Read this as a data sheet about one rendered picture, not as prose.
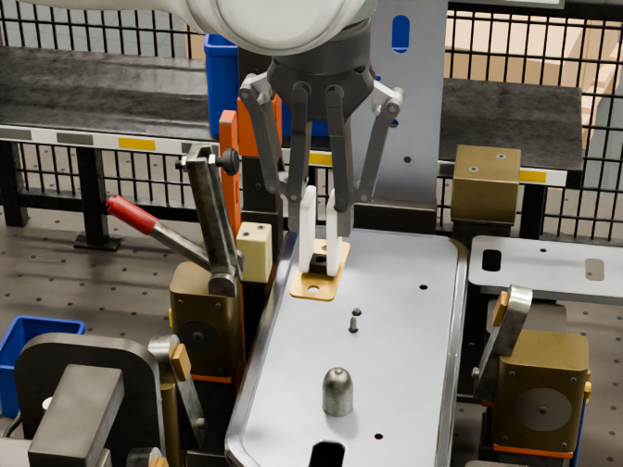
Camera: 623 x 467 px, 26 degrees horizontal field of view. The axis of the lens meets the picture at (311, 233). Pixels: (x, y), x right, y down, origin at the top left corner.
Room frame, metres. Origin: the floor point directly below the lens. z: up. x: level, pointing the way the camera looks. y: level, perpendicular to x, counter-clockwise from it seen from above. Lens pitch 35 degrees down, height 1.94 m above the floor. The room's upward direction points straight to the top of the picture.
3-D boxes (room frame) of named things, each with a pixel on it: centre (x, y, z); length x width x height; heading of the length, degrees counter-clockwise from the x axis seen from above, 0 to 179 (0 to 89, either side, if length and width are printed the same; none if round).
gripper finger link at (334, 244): (0.93, -0.02, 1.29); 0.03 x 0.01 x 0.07; 168
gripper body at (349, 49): (0.93, -0.01, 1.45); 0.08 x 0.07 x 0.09; 78
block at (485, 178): (1.41, -0.22, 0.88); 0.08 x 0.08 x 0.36; 81
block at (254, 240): (1.26, 0.07, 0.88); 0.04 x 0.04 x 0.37; 81
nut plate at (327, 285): (0.93, -0.01, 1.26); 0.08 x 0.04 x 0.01; 168
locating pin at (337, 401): (1.03, -0.03, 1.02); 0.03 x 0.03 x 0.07
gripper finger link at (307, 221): (0.93, 0.00, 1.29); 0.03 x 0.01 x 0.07; 168
